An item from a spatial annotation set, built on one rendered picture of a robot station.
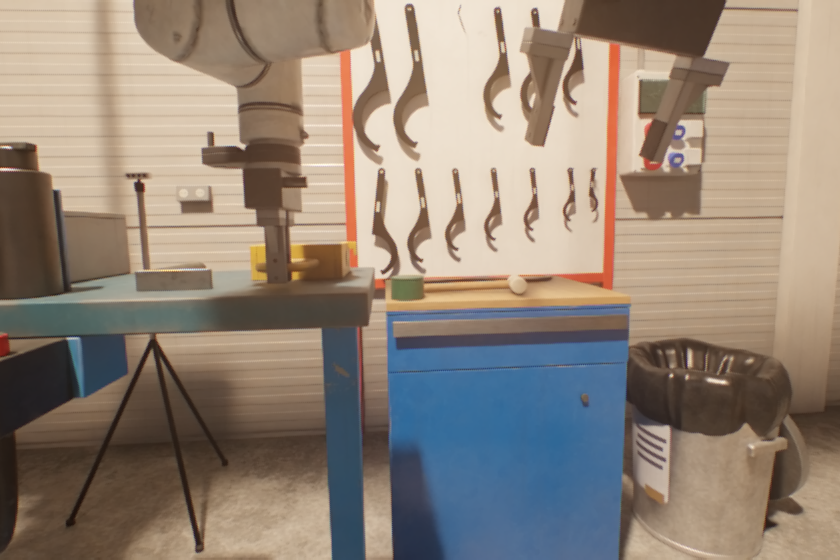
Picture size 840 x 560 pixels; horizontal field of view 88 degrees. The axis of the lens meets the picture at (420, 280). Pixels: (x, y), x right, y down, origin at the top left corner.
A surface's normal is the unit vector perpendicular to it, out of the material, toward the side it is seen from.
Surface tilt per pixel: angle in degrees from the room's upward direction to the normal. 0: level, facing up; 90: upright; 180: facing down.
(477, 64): 90
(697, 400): 92
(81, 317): 90
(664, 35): 114
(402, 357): 90
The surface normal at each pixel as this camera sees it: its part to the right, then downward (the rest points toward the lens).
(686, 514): -0.61, 0.15
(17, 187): 0.72, 0.07
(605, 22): 0.09, 0.50
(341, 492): 0.08, 0.11
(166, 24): -0.34, 0.25
